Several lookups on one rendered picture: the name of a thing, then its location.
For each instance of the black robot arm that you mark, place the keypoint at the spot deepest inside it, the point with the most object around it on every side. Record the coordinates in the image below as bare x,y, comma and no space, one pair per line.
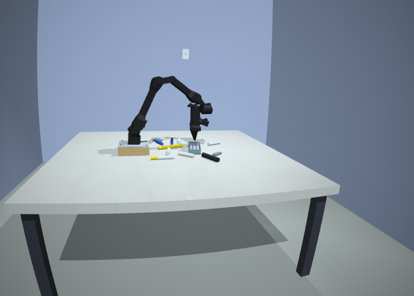
134,137

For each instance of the keyboard with white letter keys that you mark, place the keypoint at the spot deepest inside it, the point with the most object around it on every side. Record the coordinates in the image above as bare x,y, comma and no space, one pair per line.
194,147

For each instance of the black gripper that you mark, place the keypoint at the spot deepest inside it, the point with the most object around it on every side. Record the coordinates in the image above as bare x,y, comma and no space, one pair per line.
194,127

